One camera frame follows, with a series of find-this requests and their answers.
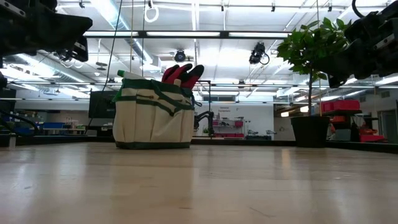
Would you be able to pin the red storage bin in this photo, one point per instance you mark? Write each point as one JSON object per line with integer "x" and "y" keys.
{"x": 371, "y": 137}

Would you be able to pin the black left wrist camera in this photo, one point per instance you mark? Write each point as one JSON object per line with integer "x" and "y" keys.
{"x": 81, "y": 49}

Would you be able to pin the shelf with red bins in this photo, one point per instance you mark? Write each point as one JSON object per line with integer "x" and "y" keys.
{"x": 238, "y": 123}

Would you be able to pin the small black background robot arm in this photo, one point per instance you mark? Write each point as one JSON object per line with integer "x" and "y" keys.
{"x": 206, "y": 116}

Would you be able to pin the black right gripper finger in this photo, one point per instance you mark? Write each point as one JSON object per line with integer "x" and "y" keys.
{"x": 342, "y": 65}

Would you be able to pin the black overhead gantry bar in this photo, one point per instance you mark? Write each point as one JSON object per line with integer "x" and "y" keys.
{"x": 224, "y": 34}

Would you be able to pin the black monitor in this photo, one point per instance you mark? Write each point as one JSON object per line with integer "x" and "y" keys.
{"x": 101, "y": 104}

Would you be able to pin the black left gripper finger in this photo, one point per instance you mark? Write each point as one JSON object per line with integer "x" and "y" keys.
{"x": 62, "y": 31}

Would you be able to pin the red and black garden glove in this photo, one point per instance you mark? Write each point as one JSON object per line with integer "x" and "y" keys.
{"x": 183, "y": 73}

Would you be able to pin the cream and green gardening bag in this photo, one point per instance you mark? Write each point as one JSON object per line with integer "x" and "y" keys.
{"x": 149, "y": 124}

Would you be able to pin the red storage bins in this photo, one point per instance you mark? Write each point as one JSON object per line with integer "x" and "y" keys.
{"x": 340, "y": 105}

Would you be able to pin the green plant in black pot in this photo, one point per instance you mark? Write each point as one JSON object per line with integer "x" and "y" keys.
{"x": 311, "y": 130}

